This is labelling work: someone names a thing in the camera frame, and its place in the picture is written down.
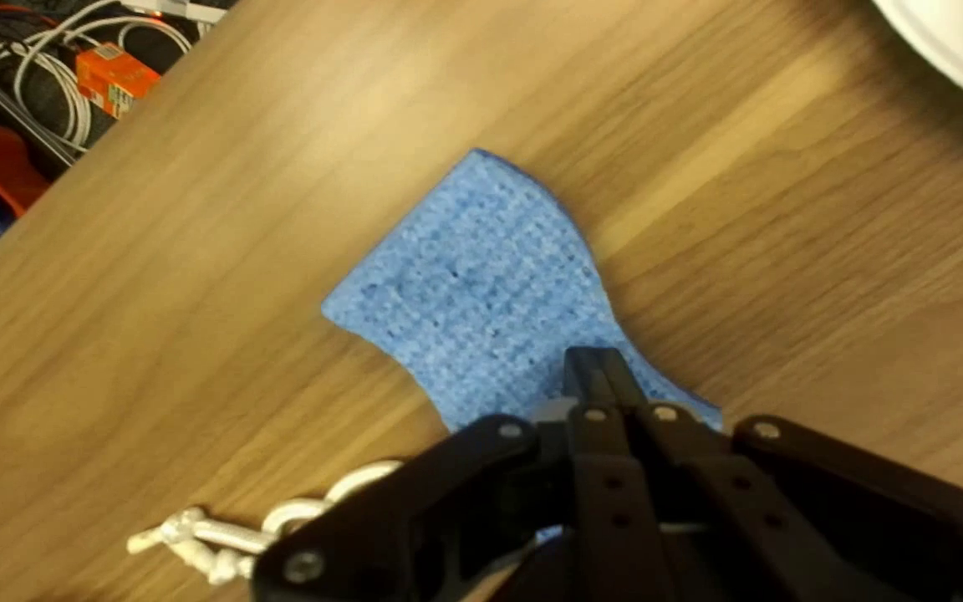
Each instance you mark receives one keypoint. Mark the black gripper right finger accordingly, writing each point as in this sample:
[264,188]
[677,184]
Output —
[670,509]

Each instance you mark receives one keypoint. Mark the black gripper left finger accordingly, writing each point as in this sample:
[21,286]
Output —
[430,530]

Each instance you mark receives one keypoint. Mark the blue sponge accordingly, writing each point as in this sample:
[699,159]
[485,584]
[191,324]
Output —
[484,290]

